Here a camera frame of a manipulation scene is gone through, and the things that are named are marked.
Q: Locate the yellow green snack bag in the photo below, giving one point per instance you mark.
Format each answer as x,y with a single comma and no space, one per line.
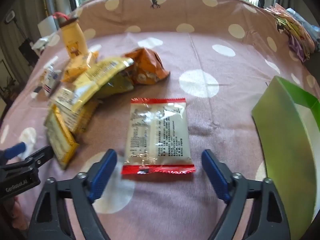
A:
92,80

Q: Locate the olive green snack bag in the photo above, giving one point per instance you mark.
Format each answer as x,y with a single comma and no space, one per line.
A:
117,87

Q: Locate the yellow bear pouch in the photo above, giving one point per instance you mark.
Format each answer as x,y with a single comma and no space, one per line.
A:
72,40

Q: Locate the pink polka dot blanket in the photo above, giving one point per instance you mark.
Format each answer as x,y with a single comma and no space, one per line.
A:
200,55

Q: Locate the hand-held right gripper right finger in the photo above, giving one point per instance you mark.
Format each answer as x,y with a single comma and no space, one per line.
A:
215,175

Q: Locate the green cardboard box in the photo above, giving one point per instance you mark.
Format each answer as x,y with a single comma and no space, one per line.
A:
280,130

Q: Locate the red-edged clear snack packet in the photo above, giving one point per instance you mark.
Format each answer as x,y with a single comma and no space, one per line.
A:
157,135

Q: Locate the small white pouch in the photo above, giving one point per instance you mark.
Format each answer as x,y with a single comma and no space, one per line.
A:
50,80

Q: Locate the pile of folded clothes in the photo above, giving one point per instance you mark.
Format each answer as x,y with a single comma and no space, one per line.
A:
297,35

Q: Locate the crumpled white plastic wrapper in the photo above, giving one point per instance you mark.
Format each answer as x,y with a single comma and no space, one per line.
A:
43,42

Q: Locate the orange snack bag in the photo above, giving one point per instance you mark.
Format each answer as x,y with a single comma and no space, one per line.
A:
147,65

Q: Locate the long cracker packet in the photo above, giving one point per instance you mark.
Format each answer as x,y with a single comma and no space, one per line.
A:
60,140
80,120

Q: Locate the small yellow snack packet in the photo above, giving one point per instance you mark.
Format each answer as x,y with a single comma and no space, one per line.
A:
77,66

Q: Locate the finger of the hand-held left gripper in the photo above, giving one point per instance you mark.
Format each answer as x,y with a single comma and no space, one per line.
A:
15,151
37,156

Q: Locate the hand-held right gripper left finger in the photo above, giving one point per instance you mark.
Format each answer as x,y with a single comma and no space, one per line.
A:
103,172

